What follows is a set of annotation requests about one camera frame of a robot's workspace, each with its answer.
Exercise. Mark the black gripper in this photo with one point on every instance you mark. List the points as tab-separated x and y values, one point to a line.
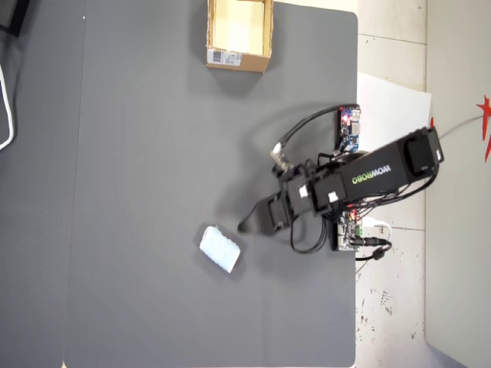
297	195

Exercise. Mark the light blue cloth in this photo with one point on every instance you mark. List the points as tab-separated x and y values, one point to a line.
219	249

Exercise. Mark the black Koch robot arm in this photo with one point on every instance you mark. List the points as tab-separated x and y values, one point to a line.
383	172

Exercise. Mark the open cardboard box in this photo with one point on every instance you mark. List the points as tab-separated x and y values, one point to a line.
238	61

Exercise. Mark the red-lit driver board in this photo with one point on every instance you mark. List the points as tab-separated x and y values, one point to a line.
347	237

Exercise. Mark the grey table mat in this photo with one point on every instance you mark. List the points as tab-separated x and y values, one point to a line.
153	191

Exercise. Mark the black barrel power plug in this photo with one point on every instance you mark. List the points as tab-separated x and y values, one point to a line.
370	242

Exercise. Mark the white USB plug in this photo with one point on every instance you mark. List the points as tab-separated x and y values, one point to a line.
374	223

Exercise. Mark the white barcode shipping label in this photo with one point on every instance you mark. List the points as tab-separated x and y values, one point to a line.
223	57

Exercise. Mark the large white paper sheet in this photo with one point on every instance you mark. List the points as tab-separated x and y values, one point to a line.
383	111

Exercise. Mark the red star sticker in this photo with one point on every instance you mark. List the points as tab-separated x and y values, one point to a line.
487	115

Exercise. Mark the black angular object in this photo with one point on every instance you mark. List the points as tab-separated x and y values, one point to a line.
13	15

